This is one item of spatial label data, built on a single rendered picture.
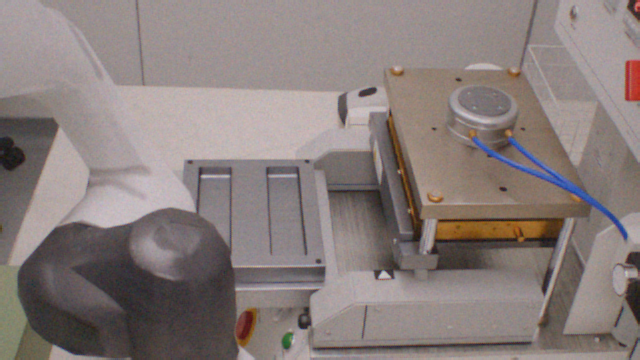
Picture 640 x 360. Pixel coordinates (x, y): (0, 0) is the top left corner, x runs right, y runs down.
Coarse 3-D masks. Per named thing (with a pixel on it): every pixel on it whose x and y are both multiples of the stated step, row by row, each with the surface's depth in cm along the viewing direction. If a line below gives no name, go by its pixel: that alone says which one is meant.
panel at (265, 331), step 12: (240, 312) 116; (252, 312) 111; (264, 312) 107; (300, 312) 97; (252, 324) 110; (264, 324) 106; (276, 324) 102; (288, 324) 99; (252, 336) 109; (264, 336) 105; (276, 336) 101; (300, 336) 94; (252, 348) 107; (264, 348) 103; (276, 348) 100; (288, 348) 95; (300, 348) 93
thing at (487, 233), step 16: (400, 160) 97; (400, 176) 97; (416, 208) 91; (416, 224) 89; (448, 224) 89; (464, 224) 90; (480, 224) 90; (496, 224) 90; (512, 224) 90; (528, 224) 90; (544, 224) 90; (416, 240) 91; (448, 240) 91; (464, 240) 91; (480, 240) 92; (496, 240) 92; (512, 240) 92; (528, 240) 92; (544, 240) 92
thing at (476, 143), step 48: (432, 96) 99; (480, 96) 93; (528, 96) 101; (432, 144) 91; (480, 144) 87; (528, 144) 92; (432, 192) 84; (480, 192) 85; (528, 192) 86; (576, 192) 82
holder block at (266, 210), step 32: (192, 160) 106; (224, 160) 106; (256, 160) 107; (288, 160) 107; (192, 192) 101; (224, 192) 104; (256, 192) 102; (288, 192) 104; (224, 224) 99; (256, 224) 97; (288, 224) 99; (320, 224) 98; (256, 256) 93; (288, 256) 95; (320, 256) 93
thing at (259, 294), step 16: (176, 176) 107; (320, 176) 109; (320, 192) 106; (320, 208) 104; (336, 256) 97; (336, 272) 95; (240, 288) 92; (256, 288) 92; (272, 288) 92; (288, 288) 93; (304, 288) 93; (320, 288) 93; (240, 304) 93; (256, 304) 94; (272, 304) 94; (288, 304) 94; (304, 304) 94
